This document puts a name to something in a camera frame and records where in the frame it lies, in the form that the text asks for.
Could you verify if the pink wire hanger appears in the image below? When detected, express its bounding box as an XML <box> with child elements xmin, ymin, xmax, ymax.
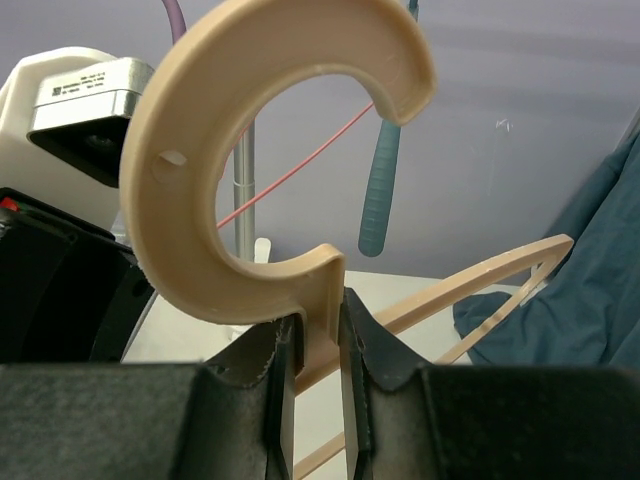
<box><xmin>215</xmin><ymin>101</ymin><xmax>376</xmax><ymax>231</ymax></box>

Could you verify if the beige hanger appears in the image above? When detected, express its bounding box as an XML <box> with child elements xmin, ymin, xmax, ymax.
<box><xmin>117</xmin><ymin>0</ymin><xmax>575</xmax><ymax>480</ymax></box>

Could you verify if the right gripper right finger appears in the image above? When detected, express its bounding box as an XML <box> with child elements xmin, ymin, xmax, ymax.
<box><xmin>339</xmin><ymin>289</ymin><xmax>639</xmax><ymax>479</ymax></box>

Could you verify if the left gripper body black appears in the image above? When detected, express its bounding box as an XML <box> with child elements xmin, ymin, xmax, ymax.
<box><xmin>1</xmin><ymin>187</ymin><xmax>154</xmax><ymax>363</ymax></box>

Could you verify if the white metal clothes rack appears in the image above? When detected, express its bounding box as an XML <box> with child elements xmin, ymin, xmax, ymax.
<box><xmin>233</xmin><ymin>122</ymin><xmax>271</xmax><ymax>263</ymax></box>

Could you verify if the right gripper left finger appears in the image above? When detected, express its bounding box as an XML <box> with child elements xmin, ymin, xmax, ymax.
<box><xmin>1</xmin><ymin>315</ymin><xmax>302</xmax><ymax>479</ymax></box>

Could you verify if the blue grey t shirt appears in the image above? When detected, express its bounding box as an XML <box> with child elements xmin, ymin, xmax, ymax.
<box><xmin>469</xmin><ymin>136</ymin><xmax>639</xmax><ymax>369</ymax></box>

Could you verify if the blue hanger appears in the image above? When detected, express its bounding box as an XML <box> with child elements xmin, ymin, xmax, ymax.
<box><xmin>356</xmin><ymin>0</ymin><xmax>421</xmax><ymax>258</ymax></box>

